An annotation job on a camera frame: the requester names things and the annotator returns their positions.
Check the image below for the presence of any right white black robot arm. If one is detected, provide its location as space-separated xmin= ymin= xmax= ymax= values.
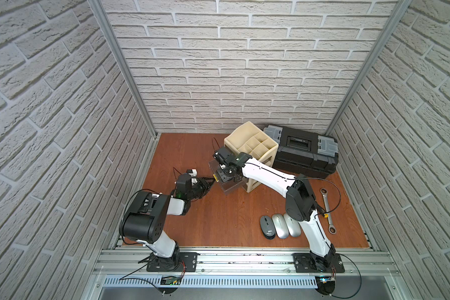
xmin=213 ymin=147 xmax=336 ymax=268

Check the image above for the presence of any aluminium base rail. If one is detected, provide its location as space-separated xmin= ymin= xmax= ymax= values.
xmin=92 ymin=246 xmax=401 ymax=276

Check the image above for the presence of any clear drawer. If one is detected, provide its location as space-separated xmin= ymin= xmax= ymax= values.
xmin=208 ymin=160 xmax=248 ymax=195

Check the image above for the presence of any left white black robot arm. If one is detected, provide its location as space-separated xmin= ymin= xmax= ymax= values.
xmin=119 ymin=169 xmax=216 ymax=270

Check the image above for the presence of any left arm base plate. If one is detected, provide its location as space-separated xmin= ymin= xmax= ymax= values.
xmin=146 ymin=252 xmax=199 ymax=273

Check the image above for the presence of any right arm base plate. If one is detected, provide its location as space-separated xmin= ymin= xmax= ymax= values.
xmin=292 ymin=252 xmax=345 ymax=273

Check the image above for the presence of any silver computer mouse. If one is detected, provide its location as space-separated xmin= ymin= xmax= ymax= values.
xmin=271 ymin=214 xmax=290 ymax=239
xmin=283 ymin=213 xmax=302 ymax=238

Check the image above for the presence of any beige drawer organizer cabinet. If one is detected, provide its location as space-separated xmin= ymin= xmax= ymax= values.
xmin=221 ymin=121 xmax=286 ymax=196

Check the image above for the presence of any black plastic toolbox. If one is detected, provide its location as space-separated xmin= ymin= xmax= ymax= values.
xmin=264 ymin=124 xmax=339 ymax=179

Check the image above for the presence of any silver combination wrench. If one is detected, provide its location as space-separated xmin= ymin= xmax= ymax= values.
xmin=320 ymin=188 xmax=337 ymax=235

